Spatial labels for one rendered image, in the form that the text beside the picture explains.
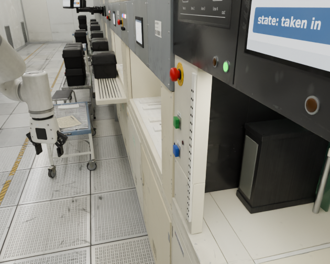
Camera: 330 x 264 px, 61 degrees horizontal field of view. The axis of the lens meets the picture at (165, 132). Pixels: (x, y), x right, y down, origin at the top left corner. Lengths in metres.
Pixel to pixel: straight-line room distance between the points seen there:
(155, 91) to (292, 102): 1.97
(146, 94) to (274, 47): 1.94
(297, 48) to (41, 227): 2.26
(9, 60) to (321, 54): 0.80
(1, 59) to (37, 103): 0.22
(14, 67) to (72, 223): 1.63
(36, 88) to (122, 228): 1.45
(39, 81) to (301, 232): 1.00
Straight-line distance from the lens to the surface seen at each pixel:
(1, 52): 0.91
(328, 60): 0.33
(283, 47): 0.39
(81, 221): 2.37
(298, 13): 0.37
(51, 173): 2.93
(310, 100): 0.35
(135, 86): 2.26
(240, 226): 1.00
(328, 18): 0.34
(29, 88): 1.06
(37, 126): 1.12
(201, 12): 0.65
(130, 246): 2.12
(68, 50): 4.25
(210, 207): 1.05
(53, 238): 2.30
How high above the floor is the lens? 1.53
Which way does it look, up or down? 24 degrees down
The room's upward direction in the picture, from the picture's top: straight up
